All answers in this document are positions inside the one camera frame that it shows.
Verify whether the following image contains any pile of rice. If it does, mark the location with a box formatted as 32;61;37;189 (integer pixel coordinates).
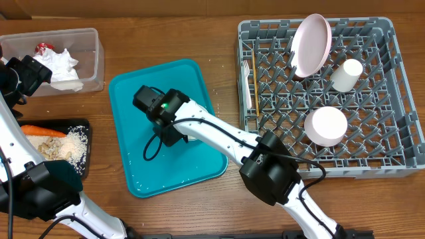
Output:
26;125;88;176

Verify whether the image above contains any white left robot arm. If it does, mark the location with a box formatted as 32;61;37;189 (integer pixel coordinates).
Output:
1;55;130;238

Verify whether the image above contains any red snack wrapper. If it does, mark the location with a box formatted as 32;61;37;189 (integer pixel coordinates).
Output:
35;42;54;55

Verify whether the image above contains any clear plastic bin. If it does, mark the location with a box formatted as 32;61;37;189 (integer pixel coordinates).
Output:
1;28;104;97

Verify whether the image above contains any orange carrot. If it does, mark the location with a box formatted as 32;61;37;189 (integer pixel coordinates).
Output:
21;125;66;137

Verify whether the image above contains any white napkin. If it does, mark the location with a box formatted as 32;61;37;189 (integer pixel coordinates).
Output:
33;48;83;92

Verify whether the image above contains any wooden chopstick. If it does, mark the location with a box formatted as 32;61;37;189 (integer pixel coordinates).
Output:
251;49;260;118

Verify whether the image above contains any black food waste tray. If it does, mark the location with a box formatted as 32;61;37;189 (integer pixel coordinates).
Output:
19;119;92;179

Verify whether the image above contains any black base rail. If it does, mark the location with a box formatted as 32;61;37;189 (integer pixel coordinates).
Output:
141;230;375;239

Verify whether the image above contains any pile of peanuts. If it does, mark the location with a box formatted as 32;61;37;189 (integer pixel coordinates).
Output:
37;137;72;161

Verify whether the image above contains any teal plastic tray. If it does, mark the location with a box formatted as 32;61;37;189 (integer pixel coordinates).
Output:
109;59;228;199

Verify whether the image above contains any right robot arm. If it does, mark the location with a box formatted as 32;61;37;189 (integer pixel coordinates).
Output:
133;86;348;238

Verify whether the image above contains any grey dishwasher rack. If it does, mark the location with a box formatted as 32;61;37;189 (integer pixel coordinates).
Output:
236;17;424;179

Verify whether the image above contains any pink bowl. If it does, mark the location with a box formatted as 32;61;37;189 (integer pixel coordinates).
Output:
304;106;348;147

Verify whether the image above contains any white plastic fork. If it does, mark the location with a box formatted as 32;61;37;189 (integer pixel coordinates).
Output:
243;60;252;109

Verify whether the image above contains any white plastic cup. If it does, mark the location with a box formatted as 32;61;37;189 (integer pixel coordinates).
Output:
330;58;363;92

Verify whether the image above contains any large pink plate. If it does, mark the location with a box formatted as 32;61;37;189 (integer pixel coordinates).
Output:
291;13;332;78

